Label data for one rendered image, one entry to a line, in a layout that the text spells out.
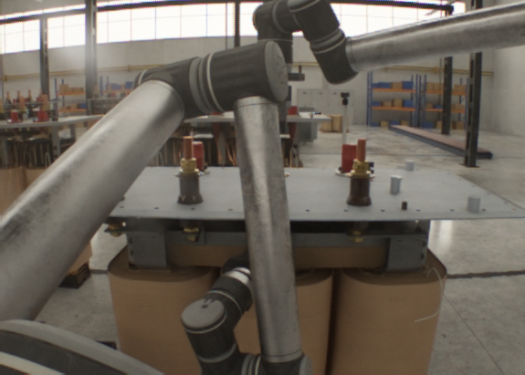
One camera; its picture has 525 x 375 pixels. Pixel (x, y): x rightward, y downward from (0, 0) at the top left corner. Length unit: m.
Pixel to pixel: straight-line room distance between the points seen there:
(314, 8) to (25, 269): 0.88
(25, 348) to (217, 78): 0.73
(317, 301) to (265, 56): 0.88
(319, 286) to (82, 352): 1.18
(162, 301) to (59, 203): 0.90
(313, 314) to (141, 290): 0.61
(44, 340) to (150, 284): 1.16
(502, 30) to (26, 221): 0.98
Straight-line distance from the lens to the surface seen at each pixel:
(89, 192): 0.64
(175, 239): 1.43
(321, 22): 1.08
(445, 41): 1.01
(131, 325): 1.55
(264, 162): 0.86
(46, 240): 0.58
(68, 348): 0.28
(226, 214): 1.15
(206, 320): 0.92
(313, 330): 1.48
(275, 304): 0.91
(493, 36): 0.99
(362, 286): 1.42
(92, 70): 10.74
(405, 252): 1.41
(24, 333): 0.30
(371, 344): 1.53
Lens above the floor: 1.70
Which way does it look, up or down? 12 degrees down
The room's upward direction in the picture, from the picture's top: straight up
